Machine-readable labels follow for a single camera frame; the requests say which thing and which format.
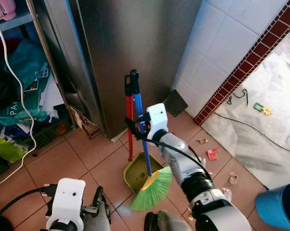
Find olive dustpan with red handle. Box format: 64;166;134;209
123;75;165;194

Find blue handled green bristle broom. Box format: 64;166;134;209
129;69;173;211

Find dark grey wedge panel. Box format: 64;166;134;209
163;89;189;117

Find brown torn cardboard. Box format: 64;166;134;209
69;105;101;139

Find grey robot right leg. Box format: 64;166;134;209
144;210;196;231

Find red snack wrapper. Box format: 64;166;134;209
206;148;220;161

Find stainless steel fridge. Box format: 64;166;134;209
27;0;203;141

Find black plastic crate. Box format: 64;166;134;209
19;118;72;151

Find blue plastic bucket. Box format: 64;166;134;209
254;180;290;231

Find white paper sheets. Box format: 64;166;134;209
37;72;64;120

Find white crumpled paper scrap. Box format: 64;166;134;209
220;187;232;202

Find lime green bag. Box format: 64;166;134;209
0;134;26;163

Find teal printed bag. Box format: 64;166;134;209
0;87;52;127

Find green and yellow small tool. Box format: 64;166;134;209
253;102;273;116

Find teal cloth bag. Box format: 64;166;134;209
4;38;50;91

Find grey metal shelf rack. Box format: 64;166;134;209
0;12;36;37

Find pink plastic basket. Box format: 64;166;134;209
0;0;17;21

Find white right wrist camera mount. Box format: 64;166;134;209
147;103;170;141

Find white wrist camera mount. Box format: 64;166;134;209
147;103;170;141
46;178;87;224

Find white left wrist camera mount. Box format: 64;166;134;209
46;178;87;224

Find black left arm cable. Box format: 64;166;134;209
0;183;57;219

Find black coiled cord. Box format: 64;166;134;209
227;88;250;106

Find white power cable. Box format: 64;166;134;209
0;14;38;189

